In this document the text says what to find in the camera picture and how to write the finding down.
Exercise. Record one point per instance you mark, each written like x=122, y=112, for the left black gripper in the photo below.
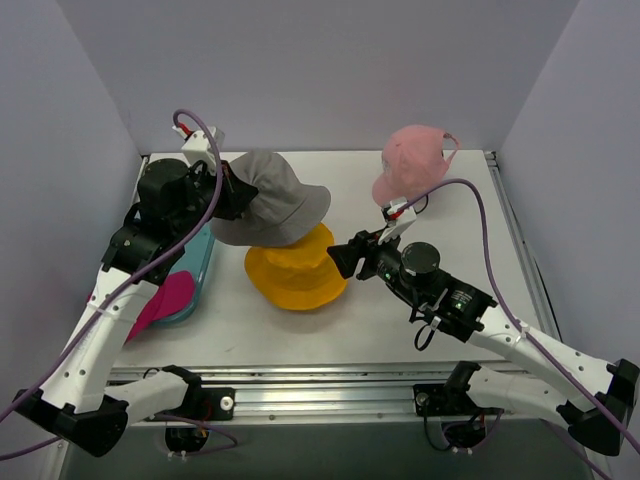
x=222, y=190

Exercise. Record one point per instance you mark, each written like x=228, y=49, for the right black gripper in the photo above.
x=364, y=258

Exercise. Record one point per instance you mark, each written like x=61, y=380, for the grey bucket hat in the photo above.
x=284, y=209

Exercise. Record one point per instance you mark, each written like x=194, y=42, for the yellow bucket hat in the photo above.
x=298, y=277

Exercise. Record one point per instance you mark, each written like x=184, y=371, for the light pink baseball cap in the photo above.
x=414, y=159

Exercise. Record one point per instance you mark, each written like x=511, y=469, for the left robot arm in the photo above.
x=73, y=400

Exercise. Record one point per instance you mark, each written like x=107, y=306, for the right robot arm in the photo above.
x=591, y=398

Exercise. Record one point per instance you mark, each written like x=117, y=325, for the teal plastic tray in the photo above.
x=196, y=260

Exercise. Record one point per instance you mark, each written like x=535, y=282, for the magenta baseball cap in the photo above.
x=173, y=296

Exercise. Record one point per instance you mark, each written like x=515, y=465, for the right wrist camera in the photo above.
x=399, y=215

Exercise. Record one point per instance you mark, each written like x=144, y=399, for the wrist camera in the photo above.
x=196, y=146
x=399, y=215

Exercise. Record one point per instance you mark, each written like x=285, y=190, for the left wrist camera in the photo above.
x=196, y=146

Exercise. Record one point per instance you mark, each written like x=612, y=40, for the black wire hat stand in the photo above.
x=419, y=204

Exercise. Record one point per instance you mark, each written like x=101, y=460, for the aluminium front rail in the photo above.
x=370, y=393

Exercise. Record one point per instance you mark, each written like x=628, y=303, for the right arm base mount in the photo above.
x=451, y=399

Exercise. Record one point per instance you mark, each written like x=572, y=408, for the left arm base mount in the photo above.
x=209, y=405

